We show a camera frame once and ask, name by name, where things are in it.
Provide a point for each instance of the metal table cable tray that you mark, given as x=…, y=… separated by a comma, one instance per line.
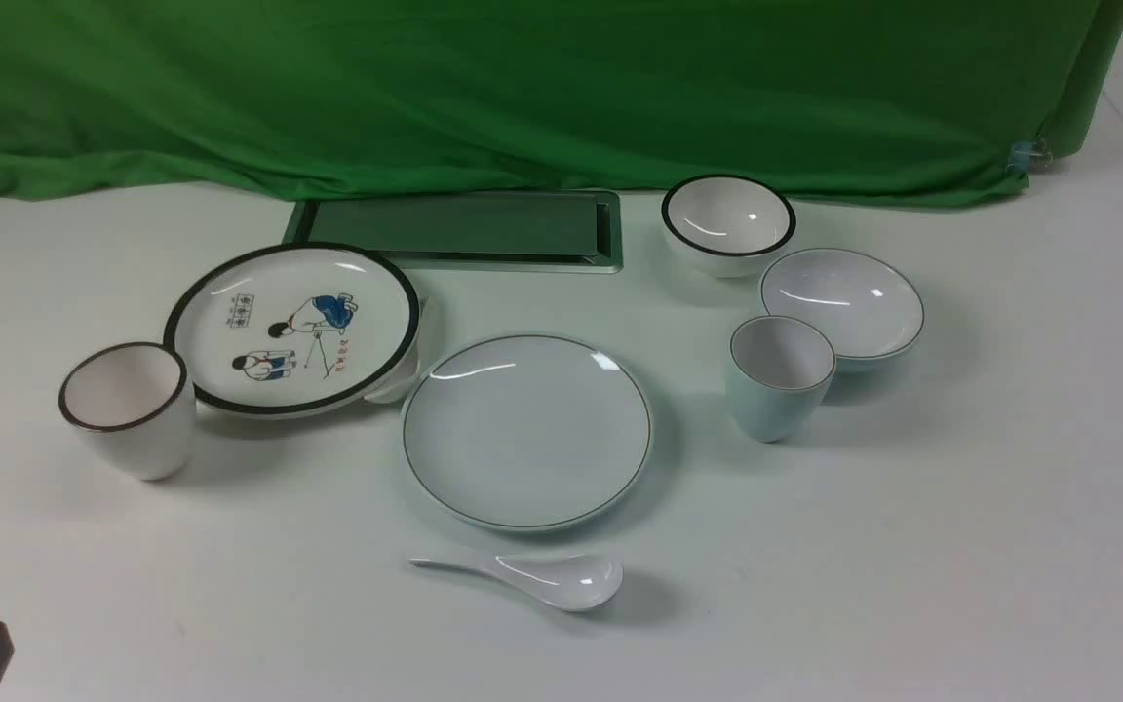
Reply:
x=564, y=232

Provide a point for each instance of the white cup with black rim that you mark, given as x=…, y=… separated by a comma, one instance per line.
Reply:
x=134, y=405

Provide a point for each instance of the white ceramic soup spoon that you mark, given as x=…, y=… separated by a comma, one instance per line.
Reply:
x=573, y=584

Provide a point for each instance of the white bowl with black rim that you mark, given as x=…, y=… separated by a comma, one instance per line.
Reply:
x=726, y=226

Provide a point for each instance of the green backdrop cloth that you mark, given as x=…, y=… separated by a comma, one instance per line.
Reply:
x=886, y=103

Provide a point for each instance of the pale blue ceramic cup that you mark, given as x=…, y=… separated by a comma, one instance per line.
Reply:
x=777, y=372

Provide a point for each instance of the white plate with cartoon figures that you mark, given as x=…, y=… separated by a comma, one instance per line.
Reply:
x=296, y=330

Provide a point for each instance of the pale blue shallow bowl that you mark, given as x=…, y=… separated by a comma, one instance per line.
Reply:
x=871, y=314

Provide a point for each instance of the pale blue flat plate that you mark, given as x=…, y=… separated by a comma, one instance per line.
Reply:
x=527, y=433

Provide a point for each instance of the blue binder clip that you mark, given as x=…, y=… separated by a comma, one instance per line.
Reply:
x=1027, y=157

